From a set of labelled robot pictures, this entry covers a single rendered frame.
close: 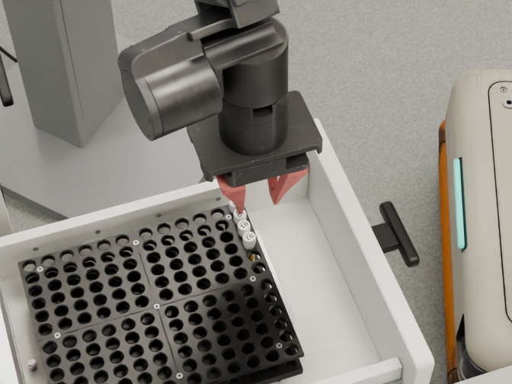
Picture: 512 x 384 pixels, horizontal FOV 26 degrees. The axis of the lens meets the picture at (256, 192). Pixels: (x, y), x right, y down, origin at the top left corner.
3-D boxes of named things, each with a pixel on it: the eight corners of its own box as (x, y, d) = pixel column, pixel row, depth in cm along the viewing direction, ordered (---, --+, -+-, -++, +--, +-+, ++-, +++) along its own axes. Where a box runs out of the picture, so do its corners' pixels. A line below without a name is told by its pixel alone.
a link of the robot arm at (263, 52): (302, 37, 82) (264, -7, 86) (220, 70, 80) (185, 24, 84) (301, 101, 88) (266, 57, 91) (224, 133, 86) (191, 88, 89)
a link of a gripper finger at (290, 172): (308, 221, 99) (311, 152, 91) (232, 242, 97) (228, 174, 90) (284, 166, 103) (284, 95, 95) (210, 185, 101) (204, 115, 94)
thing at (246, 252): (241, 203, 109) (241, 200, 108) (304, 356, 99) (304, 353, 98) (224, 209, 108) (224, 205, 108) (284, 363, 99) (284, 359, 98)
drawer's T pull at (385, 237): (388, 206, 108) (390, 197, 107) (420, 267, 104) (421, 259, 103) (354, 215, 107) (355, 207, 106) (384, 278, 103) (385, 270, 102)
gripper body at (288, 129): (324, 157, 93) (327, 95, 87) (206, 187, 91) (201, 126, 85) (298, 104, 96) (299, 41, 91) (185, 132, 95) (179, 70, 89)
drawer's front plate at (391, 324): (312, 180, 120) (317, 114, 111) (420, 416, 104) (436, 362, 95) (297, 184, 120) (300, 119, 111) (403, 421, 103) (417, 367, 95)
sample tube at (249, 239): (240, 261, 108) (239, 235, 104) (250, 254, 109) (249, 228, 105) (248, 270, 108) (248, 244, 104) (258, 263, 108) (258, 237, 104)
